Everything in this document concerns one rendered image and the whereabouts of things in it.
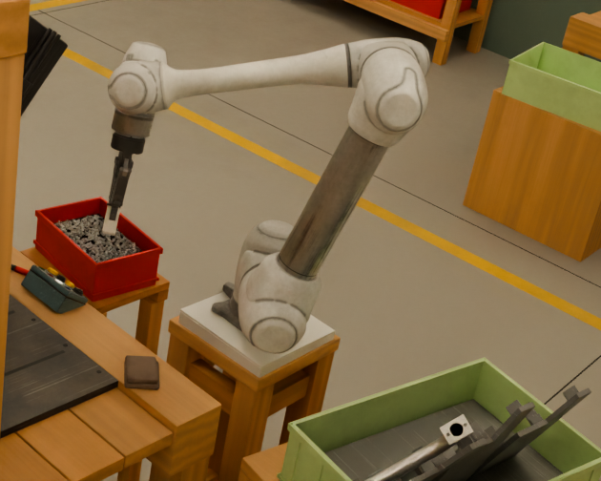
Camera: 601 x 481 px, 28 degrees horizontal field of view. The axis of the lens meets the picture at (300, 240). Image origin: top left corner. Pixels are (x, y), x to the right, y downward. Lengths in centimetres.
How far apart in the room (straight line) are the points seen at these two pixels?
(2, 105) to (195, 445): 111
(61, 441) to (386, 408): 75
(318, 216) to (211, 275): 229
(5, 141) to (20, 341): 100
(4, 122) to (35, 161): 372
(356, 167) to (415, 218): 311
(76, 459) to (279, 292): 59
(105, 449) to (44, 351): 34
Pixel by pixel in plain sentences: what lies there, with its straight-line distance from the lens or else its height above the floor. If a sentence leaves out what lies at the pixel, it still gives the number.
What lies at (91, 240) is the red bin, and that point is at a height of 89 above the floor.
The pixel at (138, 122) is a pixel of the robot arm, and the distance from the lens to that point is 273.
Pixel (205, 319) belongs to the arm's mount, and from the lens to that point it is 305.
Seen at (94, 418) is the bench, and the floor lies 88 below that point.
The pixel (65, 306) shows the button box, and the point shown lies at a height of 92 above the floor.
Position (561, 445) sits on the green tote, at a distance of 291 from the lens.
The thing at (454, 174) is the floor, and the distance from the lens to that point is 626.
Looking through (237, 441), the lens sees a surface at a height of 63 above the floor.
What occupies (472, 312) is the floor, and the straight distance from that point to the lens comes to 509.
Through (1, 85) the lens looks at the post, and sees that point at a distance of 191.
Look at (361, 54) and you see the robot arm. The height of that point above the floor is 166.
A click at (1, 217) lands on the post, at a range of 203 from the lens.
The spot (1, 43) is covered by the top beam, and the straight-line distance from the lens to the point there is 188.
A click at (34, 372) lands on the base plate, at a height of 90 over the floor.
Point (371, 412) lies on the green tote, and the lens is 280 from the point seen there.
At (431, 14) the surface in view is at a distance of 774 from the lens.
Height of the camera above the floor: 257
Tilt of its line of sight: 29 degrees down
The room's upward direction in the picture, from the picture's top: 11 degrees clockwise
